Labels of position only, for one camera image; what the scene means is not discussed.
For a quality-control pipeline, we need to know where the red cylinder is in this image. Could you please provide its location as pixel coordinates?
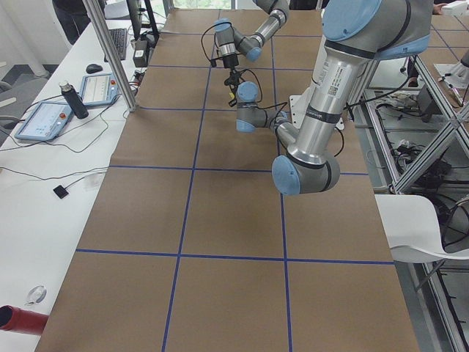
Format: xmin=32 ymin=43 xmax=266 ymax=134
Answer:
xmin=1 ymin=305 xmax=49 ymax=336

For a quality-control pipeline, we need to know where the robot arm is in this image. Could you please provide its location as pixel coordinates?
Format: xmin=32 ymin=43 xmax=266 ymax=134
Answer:
xmin=211 ymin=0 xmax=289 ymax=94
xmin=236 ymin=1 xmax=433 ymax=195

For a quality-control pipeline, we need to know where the clear tape roll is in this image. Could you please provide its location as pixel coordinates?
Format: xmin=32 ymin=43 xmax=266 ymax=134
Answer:
xmin=25 ymin=285 xmax=47 ymax=306

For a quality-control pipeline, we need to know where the small black square device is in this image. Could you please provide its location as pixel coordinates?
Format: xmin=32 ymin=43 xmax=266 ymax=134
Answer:
xmin=53 ymin=185 xmax=69 ymax=199

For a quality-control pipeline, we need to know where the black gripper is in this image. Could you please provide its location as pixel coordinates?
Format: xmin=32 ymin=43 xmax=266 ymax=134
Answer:
xmin=220 ymin=53 xmax=242 ymax=89

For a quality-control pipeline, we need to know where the near teach pendant tablet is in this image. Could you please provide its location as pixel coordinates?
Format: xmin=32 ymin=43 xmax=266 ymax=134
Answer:
xmin=15 ymin=102 xmax=73 ymax=142

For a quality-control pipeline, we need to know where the far teach pendant tablet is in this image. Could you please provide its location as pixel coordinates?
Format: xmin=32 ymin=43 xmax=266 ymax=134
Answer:
xmin=79 ymin=73 xmax=119 ymax=107

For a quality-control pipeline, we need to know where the white chair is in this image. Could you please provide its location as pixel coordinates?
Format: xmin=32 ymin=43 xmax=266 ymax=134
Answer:
xmin=375 ymin=194 xmax=468 ymax=263

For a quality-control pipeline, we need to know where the black computer mouse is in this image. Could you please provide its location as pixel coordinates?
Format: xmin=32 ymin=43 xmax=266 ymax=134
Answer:
xmin=86 ymin=64 xmax=103 ymax=74

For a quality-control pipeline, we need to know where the black water bottle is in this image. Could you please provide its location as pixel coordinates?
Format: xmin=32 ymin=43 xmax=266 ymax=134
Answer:
xmin=59 ymin=81 xmax=89 ymax=119

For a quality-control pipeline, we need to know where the teach pendant tablet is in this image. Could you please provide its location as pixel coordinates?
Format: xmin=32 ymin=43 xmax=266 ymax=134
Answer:
xmin=79 ymin=73 xmax=119 ymax=107
xmin=15 ymin=102 xmax=73 ymax=142

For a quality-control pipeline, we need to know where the aluminium frame post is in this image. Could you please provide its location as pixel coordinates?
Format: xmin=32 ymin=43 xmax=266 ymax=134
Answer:
xmin=83 ymin=0 xmax=136 ymax=112

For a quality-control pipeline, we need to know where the black keyboard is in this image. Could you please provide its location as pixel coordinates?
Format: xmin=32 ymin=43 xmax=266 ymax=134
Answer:
xmin=108 ymin=28 xmax=128 ymax=60

